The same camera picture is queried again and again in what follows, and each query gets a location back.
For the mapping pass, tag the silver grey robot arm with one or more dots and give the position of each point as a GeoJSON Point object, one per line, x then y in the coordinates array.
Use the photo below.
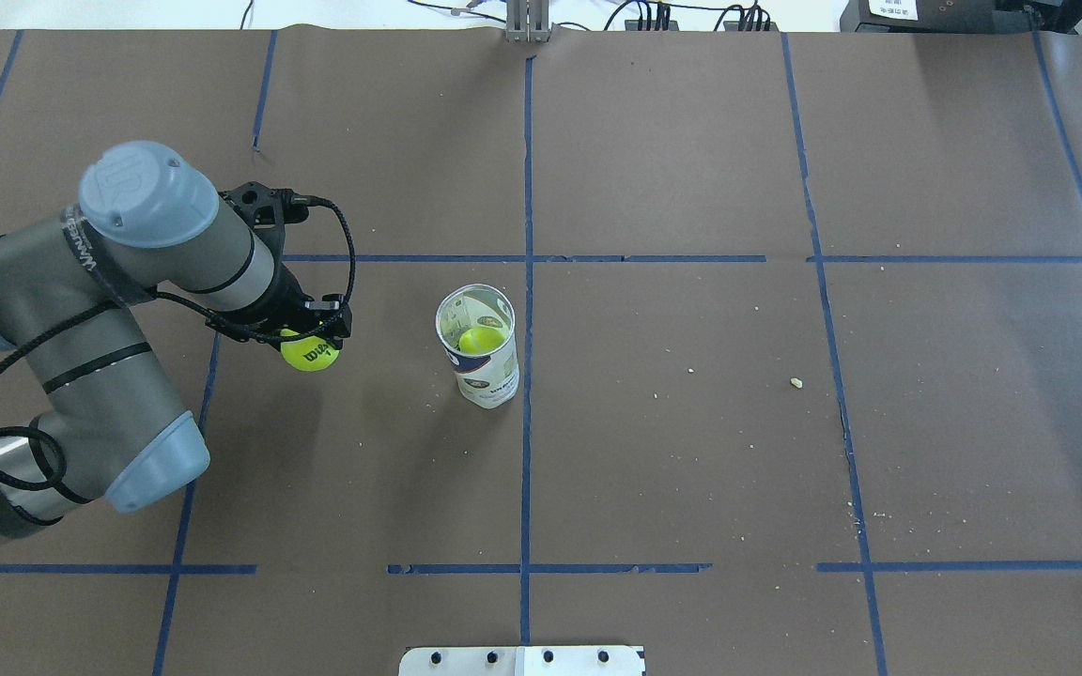
{"type": "Point", "coordinates": [87, 412]}

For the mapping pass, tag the brown paper table cover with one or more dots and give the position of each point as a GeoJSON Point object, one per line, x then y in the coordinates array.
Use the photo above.
{"type": "Point", "coordinates": [799, 330]}

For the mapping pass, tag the black computer box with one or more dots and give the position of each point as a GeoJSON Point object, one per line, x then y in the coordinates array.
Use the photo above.
{"type": "Point", "coordinates": [938, 17]}

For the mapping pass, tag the aluminium frame post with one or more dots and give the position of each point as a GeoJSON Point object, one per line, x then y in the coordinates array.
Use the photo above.
{"type": "Point", "coordinates": [528, 21]}

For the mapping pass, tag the yellow Wilson tennis ball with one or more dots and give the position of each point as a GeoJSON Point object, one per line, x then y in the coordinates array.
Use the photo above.
{"type": "Point", "coordinates": [310, 354]}

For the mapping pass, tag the tennis ball inside can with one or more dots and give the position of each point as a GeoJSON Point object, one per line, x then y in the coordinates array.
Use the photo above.
{"type": "Point", "coordinates": [480, 340]}

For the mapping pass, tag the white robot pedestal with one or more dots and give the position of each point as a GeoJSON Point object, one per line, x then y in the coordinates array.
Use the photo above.
{"type": "Point", "coordinates": [525, 660]}

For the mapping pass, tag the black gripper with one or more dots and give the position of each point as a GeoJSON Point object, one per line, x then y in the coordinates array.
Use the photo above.
{"type": "Point", "coordinates": [290, 290]}

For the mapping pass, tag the clear tennis ball can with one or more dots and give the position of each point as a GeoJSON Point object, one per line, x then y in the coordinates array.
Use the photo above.
{"type": "Point", "coordinates": [476, 325]}

